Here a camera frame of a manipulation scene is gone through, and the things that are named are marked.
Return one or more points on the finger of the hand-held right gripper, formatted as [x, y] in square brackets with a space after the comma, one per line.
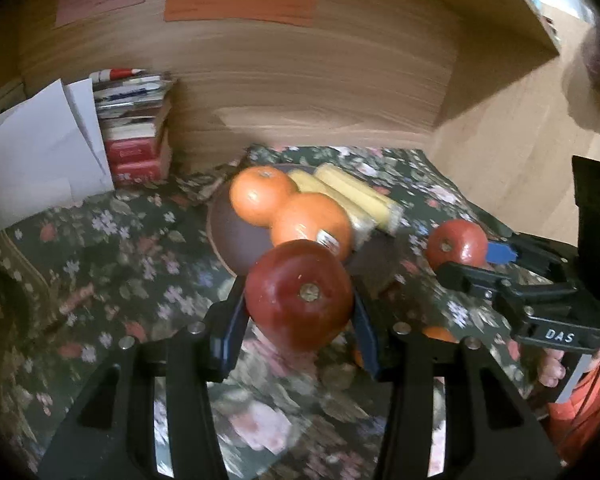
[500, 252]
[485, 280]

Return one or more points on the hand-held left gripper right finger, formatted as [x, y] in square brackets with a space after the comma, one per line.
[366, 332]

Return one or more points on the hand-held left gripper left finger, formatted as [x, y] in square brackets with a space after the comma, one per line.
[229, 325]

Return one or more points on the small red apple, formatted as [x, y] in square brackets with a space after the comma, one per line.
[455, 247]

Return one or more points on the large red apple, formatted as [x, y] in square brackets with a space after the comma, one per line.
[300, 294]

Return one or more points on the dark brown plate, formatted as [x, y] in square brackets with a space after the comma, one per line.
[240, 240]

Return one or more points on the person's right forearm orange sleeve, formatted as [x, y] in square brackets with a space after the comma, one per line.
[587, 410]

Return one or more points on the person's right hand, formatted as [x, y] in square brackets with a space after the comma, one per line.
[552, 370]

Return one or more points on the small orange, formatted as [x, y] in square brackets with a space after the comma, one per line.
[439, 334]

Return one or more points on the orange with sticker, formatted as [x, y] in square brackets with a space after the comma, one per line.
[311, 222]

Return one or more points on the plain orange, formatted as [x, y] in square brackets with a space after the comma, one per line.
[260, 195]

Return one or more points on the wrapped yellow corn cob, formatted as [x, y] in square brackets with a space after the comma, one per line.
[325, 197]
[360, 199]

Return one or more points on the floral dark green tablecloth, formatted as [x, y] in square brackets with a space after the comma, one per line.
[105, 260]

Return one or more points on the stack of books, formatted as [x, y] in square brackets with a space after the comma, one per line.
[132, 130]

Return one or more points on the white paper sheets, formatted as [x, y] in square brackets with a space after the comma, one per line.
[35, 155]

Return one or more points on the orange paper note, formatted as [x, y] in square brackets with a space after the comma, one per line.
[240, 2]

